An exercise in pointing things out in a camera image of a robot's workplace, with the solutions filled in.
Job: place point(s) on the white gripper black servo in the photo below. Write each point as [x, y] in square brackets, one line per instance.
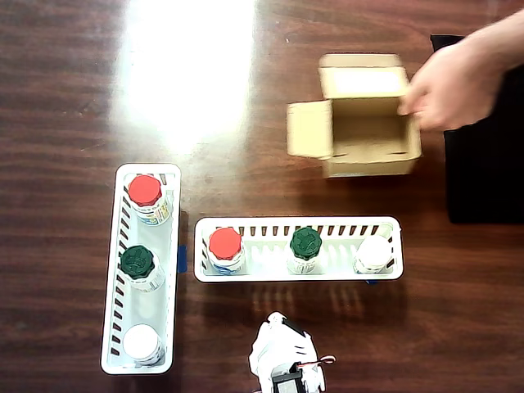
[275, 342]

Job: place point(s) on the red-capped bottle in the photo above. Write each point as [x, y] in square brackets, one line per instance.
[144, 190]
[225, 243]

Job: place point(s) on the green-capped bottle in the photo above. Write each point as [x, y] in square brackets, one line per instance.
[137, 262]
[305, 243]

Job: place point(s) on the cardboard box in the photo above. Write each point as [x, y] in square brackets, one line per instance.
[368, 135]

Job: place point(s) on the person's bare forearm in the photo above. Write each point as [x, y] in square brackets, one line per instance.
[499, 39]

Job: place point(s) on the white plastic basket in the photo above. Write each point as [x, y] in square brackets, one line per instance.
[266, 262]
[141, 303]

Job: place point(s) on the white-capped bottle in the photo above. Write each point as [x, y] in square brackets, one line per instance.
[373, 254]
[140, 341]

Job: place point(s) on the person's bare hand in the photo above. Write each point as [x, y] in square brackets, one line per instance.
[454, 86]

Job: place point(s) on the blue tape piece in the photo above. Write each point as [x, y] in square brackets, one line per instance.
[371, 281]
[183, 258]

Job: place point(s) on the black cloth mat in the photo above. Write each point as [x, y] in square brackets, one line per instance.
[483, 172]

